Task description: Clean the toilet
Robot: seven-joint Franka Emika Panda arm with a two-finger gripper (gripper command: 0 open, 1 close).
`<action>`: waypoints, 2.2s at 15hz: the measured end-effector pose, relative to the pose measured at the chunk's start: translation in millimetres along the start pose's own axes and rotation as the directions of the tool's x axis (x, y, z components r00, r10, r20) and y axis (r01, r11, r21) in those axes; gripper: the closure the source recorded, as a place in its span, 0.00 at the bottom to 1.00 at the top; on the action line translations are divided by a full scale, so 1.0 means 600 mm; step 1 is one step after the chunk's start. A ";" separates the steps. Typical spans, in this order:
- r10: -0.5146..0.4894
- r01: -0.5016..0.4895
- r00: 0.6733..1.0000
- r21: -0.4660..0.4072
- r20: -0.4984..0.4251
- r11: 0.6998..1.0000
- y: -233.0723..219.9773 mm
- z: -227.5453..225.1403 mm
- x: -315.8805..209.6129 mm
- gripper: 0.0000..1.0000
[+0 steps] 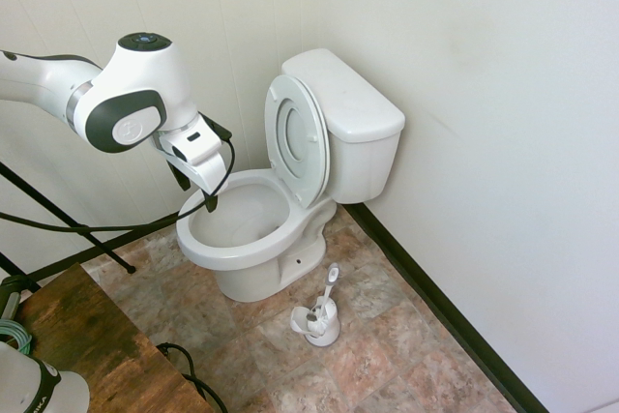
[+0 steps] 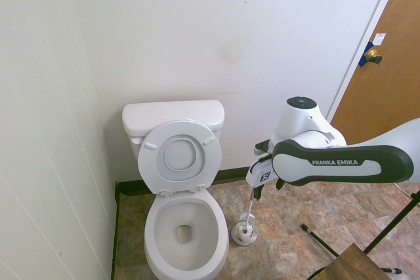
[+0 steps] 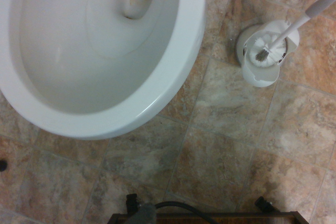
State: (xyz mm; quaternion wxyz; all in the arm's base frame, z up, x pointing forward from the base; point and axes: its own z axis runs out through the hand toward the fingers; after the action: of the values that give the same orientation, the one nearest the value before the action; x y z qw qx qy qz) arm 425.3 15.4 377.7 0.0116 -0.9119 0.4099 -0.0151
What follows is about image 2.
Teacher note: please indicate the white toilet seat and lid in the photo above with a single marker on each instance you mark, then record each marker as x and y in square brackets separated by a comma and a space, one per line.
[151, 165]

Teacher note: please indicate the black camera tripod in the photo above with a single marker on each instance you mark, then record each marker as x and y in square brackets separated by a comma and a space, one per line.
[393, 224]

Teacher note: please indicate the white toilet tank lid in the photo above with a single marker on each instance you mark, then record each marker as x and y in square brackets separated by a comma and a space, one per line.
[170, 112]

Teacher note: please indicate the blue tape strip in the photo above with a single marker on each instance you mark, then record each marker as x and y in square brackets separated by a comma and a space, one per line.
[363, 60]

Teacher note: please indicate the white door sticker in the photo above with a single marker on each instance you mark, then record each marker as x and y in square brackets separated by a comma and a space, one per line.
[379, 39]

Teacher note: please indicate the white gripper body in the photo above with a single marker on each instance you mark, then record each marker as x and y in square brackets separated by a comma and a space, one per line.
[259, 172]

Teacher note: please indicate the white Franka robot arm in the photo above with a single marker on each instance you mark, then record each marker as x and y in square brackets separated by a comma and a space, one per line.
[331, 165]

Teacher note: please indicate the white door frame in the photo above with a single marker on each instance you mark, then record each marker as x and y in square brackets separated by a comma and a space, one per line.
[361, 50]

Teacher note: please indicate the brass door knob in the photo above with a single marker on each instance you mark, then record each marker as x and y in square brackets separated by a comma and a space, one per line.
[372, 54]

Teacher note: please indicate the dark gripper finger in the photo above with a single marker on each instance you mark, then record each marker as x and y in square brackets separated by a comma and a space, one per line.
[260, 191]
[254, 194]

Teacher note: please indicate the white toilet brush holder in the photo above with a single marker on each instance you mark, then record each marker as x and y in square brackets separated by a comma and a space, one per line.
[237, 232]

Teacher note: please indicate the brown wooden door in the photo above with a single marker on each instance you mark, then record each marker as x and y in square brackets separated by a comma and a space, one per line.
[387, 80]

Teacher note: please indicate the dark wooden table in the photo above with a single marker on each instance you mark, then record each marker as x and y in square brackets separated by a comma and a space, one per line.
[354, 263]

